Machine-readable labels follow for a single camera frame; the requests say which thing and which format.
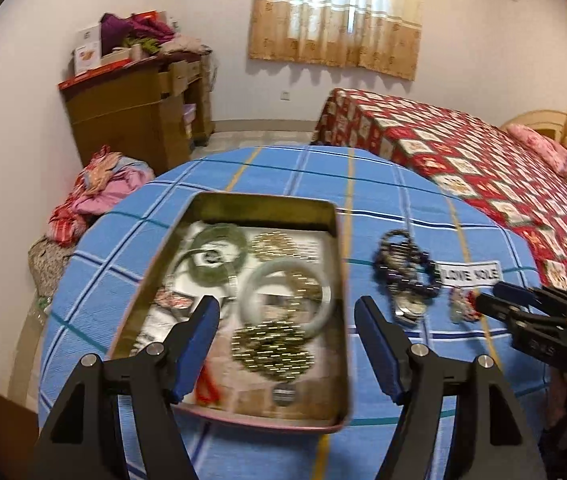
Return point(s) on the pink clothes pile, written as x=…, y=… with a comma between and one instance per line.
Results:
x=108, y=195

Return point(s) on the white cloth label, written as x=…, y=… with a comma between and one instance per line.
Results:
x=468, y=274

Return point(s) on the printed paper sheet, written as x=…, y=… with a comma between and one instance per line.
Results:
x=313, y=392

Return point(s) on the pile of clothes on desk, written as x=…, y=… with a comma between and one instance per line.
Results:
x=133, y=27

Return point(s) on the white cardboard box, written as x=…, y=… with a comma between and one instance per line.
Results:
x=88, y=50

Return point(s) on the dark green jade bangle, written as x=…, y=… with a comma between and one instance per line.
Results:
x=236, y=240

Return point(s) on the purple storage box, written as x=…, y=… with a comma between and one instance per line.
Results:
x=189, y=120

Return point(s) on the silver wristwatch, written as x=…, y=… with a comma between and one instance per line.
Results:
x=408, y=307

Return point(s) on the wooden desk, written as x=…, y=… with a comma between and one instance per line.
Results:
x=123, y=125

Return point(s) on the bed with red patterned sheet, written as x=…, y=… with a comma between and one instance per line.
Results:
x=463, y=160

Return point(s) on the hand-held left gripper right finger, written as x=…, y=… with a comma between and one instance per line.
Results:
x=378, y=350

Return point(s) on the blue plaid tablecloth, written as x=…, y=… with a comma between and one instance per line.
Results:
x=303, y=180

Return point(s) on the floral fabric bag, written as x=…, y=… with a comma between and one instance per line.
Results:
x=48, y=265

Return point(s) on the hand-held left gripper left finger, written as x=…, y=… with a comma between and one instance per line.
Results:
x=193, y=355

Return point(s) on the white jade bangle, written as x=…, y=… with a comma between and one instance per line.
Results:
x=249, y=300

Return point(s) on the red pendant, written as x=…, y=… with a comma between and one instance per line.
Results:
x=468, y=305

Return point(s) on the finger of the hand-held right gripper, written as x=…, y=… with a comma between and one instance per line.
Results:
x=496, y=306
x=518, y=292

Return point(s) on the bronze oval pendant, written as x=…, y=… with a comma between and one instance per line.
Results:
x=456, y=313

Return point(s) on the pink pillow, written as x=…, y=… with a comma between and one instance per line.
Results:
x=543, y=147

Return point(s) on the pink metal tin box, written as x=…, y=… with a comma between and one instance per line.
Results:
x=263, y=421

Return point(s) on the red flat box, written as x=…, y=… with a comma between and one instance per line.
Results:
x=83, y=80

